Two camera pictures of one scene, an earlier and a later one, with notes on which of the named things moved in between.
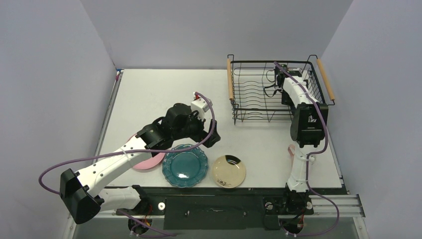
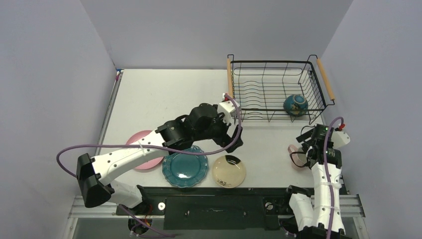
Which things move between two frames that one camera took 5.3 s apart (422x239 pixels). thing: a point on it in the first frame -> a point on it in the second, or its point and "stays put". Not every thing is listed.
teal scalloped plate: [185, 169] stays put
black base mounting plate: [225, 208] stays put
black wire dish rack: [256, 96] stays put
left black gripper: [201, 134] -> [225, 139]
